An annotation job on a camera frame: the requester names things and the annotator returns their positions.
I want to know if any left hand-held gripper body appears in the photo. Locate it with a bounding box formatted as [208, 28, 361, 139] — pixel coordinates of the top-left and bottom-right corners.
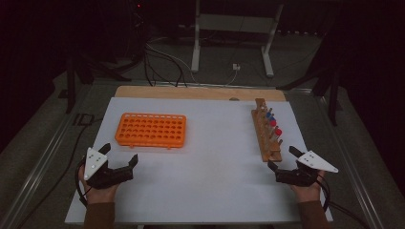
[83, 146, 135, 191]

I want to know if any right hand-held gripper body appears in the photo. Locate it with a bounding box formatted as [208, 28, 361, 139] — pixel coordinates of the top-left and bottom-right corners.
[275, 150, 339, 188]

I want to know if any wooden test tube rack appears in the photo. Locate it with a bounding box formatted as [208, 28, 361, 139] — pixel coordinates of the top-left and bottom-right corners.
[251, 97, 284, 163]

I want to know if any orange test tube rack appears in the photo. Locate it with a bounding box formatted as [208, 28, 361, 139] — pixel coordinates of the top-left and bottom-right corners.
[114, 113, 187, 150]

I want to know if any person's right hand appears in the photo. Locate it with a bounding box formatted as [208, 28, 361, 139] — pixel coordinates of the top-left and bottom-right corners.
[289, 170, 326, 203]

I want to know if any person's left hand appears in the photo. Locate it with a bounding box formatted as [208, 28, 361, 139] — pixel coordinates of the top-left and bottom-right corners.
[78, 165, 120, 205]

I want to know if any black tripod stand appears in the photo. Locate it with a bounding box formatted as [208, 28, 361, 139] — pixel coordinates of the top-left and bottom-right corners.
[65, 53, 132, 115]
[276, 31, 344, 127]

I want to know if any white table mat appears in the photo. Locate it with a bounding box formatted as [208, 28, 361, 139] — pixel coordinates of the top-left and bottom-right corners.
[64, 96, 333, 225]

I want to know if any dark equipment with red light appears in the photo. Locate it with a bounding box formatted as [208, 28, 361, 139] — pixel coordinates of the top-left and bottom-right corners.
[127, 0, 148, 61]

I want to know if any white metal stand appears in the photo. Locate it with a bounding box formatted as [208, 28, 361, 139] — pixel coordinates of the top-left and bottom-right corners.
[190, 0, 285, 78]

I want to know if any left hand-held gripper cable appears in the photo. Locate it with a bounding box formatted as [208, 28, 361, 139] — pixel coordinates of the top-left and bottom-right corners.
[75, 157, 89, 208]

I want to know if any hand-held gripper cable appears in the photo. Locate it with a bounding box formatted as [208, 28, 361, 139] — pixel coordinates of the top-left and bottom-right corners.
[316, 173, 371, 229]
[75, 157, 89, 208]

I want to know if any black floor cable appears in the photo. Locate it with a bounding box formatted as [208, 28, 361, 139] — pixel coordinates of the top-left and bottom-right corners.
[15, 117, 104, 229]

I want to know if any right hand-held gripper cable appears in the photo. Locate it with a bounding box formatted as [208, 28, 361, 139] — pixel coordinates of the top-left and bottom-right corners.
[316, 173, 371, 229]

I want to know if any metal frame rail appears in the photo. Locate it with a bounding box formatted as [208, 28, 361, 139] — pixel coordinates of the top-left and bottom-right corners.
[0, 84, 94, 229]
[92, 79, 316, 94]
[313, 92, 386, 229]

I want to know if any white cable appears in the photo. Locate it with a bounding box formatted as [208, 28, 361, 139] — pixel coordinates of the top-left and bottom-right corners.
[146, 42, 239, 88]

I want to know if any black cable bundle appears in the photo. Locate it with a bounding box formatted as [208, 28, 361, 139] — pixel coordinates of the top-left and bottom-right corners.
[142, 44, 189, 89]

